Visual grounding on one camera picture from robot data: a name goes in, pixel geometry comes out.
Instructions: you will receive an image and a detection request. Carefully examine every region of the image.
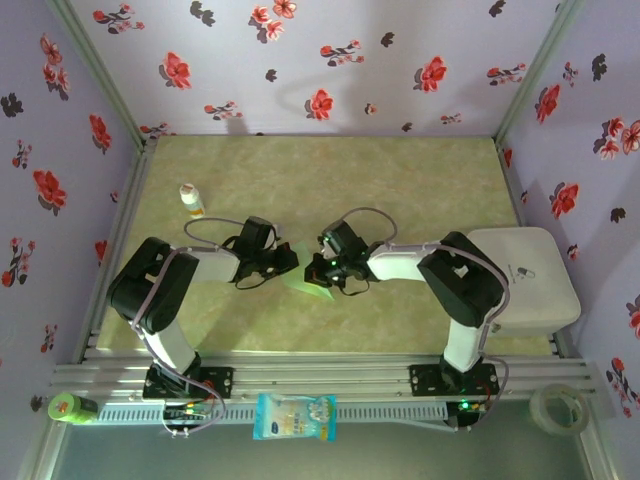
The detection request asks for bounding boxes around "light green paper sheet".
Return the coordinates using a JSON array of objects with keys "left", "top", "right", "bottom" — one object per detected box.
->
[{"left": 279, "top": 241, "right": 336, "bottom": 302}]

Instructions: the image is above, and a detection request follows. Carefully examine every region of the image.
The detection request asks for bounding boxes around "small white pill bottle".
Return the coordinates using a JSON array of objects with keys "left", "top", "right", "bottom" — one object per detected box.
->
[{"left": 178, "top": 183, "right": 206, "bottom": 220}]

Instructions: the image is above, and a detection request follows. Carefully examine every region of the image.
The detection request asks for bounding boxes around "blue wet wipes packet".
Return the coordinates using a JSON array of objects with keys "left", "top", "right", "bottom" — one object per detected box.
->
[{"left": 252, "top": 392, "right": 339, "bottom": 444}]

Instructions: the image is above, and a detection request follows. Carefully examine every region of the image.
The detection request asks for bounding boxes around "white plastic medicine box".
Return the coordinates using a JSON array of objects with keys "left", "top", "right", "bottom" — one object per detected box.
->
[{"left": 469, "top": 227, "right": 582, "bottom": 337}]

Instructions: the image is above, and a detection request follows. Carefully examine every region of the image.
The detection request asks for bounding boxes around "clear adhesive tape roll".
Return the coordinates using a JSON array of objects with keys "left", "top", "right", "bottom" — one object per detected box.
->
[{"left": 529, "top": 383, "right": 590, "bottom": 436}]

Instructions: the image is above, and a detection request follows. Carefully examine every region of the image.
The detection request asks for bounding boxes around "thin black left gripper cable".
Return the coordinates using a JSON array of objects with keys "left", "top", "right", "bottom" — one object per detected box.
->
[{"left": 233, "top": 272, "right": 269, "bottom": 291}]

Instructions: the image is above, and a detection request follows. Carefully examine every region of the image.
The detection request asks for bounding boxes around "grey right arm cable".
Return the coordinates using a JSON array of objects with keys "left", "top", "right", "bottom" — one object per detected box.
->
[{"left": 329, "top": 207, "right": 511, "bottom": 432}]

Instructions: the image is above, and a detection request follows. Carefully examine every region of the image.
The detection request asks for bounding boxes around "long aluminium mounting rail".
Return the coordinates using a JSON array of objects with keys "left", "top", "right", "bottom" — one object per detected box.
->
[{"left": 49, "top": 352, "right": 601, "bottom": 401}]

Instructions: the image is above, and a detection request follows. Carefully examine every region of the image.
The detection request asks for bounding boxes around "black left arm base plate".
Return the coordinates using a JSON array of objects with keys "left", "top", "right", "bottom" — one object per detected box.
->
[{"left": 142, "top": 364, "right": 235, "bottom": 401}]

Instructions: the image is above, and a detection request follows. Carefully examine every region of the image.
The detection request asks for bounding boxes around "grey slotted cable duct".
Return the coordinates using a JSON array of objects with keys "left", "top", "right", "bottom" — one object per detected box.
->
[{"left": 97, "top": 402, "right": 449, "bottom": 426}]

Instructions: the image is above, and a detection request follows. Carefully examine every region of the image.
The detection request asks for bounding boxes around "aluminium side rail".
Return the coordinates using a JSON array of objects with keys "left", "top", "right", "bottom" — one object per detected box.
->
[
  {"left": 494, "top": 137, "right": 571, "bottom": 359},
  {"left": 72, "top": 139, "right": 159, "bottom": 364}
]

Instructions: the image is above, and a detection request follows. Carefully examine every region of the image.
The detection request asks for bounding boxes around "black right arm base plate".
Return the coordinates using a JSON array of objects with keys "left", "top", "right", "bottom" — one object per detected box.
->
[{"left": 408, "top": 363, "right": 501, "bottom": 399}]

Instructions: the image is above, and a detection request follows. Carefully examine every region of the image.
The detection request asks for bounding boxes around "aluminium frame post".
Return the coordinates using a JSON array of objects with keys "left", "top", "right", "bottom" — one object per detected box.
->
[
  {"left": 47, "top": 0, "right": 154, "bottom": 149},
  {"left": 14, "top": 424, "right": 69, "bottom": 480},
  {"left": 577, "top": 429, "right": 619, "bottom": 480},
  {"left": 493, "top": 0, "right": 587, "bottom": 144}
]

